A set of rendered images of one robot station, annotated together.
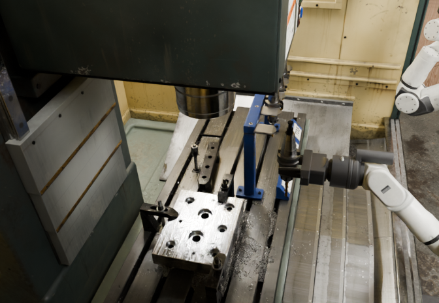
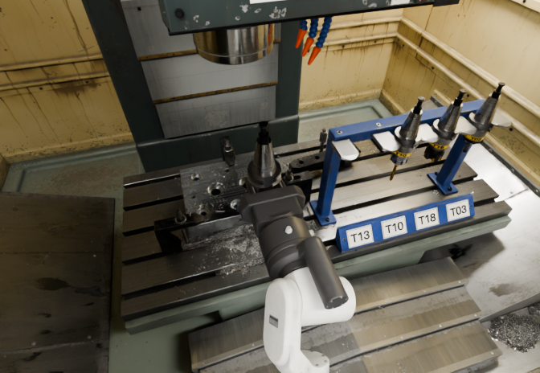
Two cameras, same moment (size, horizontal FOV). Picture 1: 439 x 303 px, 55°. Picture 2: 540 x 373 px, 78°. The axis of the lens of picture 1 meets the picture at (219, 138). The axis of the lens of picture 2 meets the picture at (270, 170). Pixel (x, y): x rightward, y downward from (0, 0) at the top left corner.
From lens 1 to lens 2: 0.93 m
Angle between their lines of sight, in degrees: 43
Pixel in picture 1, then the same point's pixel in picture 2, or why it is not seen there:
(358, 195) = (462, 345)
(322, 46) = not seen: outside the picture
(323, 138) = (513, 256)
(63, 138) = not seen: hidden behind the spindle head
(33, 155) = (137, 19)
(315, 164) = (267, 207)
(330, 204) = (410, 312)
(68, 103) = not seen: outside the picture
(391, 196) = (272, 339)
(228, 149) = (370, 166)
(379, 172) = (282, 290)
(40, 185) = (139, 51)
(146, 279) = (173, 186)
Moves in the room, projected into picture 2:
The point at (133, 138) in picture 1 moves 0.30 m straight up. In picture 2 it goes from (360, 115) to (371, 67)
